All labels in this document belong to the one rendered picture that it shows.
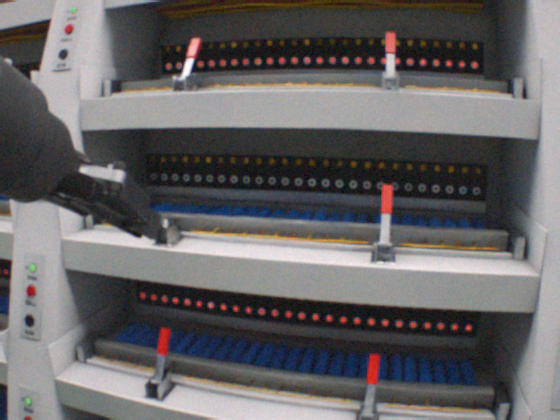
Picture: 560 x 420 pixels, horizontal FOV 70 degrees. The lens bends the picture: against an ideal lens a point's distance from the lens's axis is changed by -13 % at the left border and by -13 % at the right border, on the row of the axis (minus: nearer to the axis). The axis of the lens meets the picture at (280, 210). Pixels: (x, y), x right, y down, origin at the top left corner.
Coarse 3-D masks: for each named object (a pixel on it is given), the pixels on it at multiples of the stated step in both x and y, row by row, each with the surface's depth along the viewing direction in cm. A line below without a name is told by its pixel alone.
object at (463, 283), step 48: (192, 192) 73; (240, 192) 71; (288, 192) 69; (96, 240) 57; (144, 240) 58; (192, 240) 58; (528, 240) 49; (240, 288) 53; (288, 288) 52; (336, 288) 50; (384, 288) 49; (432, 288) 48; (480, 288) 46; (528, 288) 45
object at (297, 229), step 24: (168, 216) 61; (192, 216) 61; (216, 216) 61; (240, 216) 60; (312, 240) 56; (336, 240) 55; (360, 240) 55; (408, 240) 55; (432, 240) 54; (456, 240) 53; (480, 240) 53; (504, 240) 52
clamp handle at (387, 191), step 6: (384, 186) 52; (390, 186) 52; (384, 192) 52; (390, 192) 52; (384, 198) 52; (390, 198) 52; (384, 204) 52; (390, 204) 51; (384, 210) 51; (390, 210) 51; (384, 216) 51; (390, 216) 51; (384, 222) 51; (384, 228) 51; (384, 234) 50; (384, 240) 50
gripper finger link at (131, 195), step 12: (120, 168) 35; (132, 180) 39; (108, 192) 35; (120, 192) 35; (132, 192) 39; (144, 192) 42; (120, 204) 39; (132, 204) 39; (144, 204) 42; (144, 216) 43
